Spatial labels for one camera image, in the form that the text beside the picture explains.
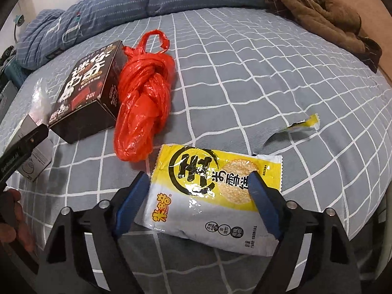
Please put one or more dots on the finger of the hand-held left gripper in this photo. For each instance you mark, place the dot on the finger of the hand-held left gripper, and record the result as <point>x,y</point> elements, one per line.
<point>32,141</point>

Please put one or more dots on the yellow white snack packet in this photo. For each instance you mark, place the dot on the yellow white snack packet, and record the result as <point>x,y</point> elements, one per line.
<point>199,190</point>

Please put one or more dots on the person's left hand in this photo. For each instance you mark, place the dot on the person's left hand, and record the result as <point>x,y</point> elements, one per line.
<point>12,220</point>

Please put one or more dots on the blue desk lamp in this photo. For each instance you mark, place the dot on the blue desk lamp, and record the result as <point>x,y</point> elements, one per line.
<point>19,20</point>

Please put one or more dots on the small white box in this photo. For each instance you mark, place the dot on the small white box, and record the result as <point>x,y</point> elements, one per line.
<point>39,156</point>

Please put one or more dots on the clear plastic bag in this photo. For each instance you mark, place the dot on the clear plastic bag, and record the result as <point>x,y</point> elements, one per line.
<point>41,104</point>

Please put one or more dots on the brown padded jacket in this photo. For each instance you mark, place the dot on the brown padded jacket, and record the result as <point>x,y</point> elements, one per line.
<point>321,15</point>

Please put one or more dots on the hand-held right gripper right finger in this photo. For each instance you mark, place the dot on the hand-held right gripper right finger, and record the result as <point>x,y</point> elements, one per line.
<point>263,202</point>

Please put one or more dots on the brown cookie box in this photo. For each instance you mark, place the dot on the brown cookie box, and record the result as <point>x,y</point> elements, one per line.
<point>85,98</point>

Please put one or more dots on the red plastic bag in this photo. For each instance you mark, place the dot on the red plastic bag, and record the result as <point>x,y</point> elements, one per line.
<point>144,98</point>

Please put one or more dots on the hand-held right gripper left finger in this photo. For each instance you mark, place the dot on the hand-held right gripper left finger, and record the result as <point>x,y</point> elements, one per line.
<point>130,202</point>

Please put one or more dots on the teal suitcase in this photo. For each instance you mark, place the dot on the teal suitcase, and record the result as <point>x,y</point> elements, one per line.
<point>18,73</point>

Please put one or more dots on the torn yellow wrapper piece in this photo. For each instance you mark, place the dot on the torn yellow wrapper piece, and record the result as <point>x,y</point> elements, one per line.
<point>309,122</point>

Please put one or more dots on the grey suitcase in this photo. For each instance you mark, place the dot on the grey suitcase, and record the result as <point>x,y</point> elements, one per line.
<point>6,98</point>

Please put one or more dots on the grey checked bed sheet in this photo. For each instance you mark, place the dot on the grey checked bed sheet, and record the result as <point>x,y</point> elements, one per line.
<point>245,67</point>

